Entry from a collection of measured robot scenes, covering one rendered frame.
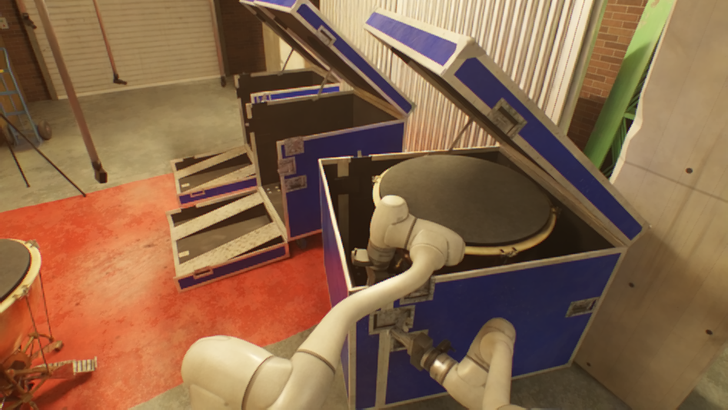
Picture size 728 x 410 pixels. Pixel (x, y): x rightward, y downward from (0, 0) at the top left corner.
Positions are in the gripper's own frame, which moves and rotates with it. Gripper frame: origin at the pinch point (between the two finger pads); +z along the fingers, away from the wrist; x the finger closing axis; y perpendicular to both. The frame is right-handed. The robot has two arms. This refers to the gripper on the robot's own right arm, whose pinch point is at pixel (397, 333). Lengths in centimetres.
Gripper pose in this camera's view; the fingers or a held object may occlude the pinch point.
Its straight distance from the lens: 142.8
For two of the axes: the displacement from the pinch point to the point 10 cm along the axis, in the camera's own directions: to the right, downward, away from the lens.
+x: -0.2, 8.7, 4.9
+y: -7.1, 3.4, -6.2
